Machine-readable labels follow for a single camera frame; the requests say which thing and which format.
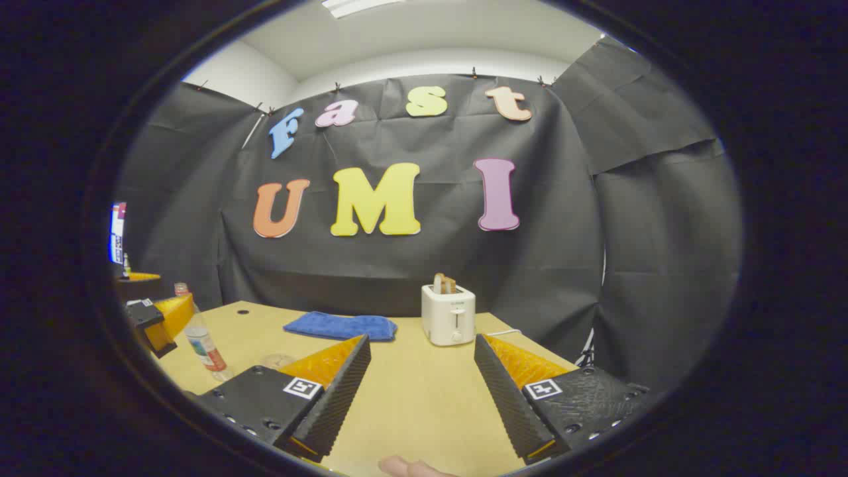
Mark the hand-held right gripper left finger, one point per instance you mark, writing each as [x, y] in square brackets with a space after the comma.
[338, 397]

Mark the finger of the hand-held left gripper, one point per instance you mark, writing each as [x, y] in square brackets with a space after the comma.
[139, 290]
[142, 315]

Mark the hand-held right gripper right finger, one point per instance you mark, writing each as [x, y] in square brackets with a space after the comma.
[507, 404]

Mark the round wooden coaster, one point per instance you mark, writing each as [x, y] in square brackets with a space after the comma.
[277, 361]

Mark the clear plastic water bottle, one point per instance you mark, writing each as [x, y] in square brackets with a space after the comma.
[205, 348]

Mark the green bottle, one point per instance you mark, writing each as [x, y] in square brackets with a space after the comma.
[126, 268]

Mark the computer monitor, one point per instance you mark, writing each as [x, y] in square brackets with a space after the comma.
[118, 232]

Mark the blue towel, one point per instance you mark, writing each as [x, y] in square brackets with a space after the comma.
[338, 326]

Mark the white toaster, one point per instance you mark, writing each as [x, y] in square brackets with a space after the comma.
[447, 318]

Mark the toast bread slice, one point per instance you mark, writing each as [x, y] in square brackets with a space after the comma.
[442, 285]

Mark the ceiling light panel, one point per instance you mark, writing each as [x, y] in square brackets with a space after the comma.
[351, 5]

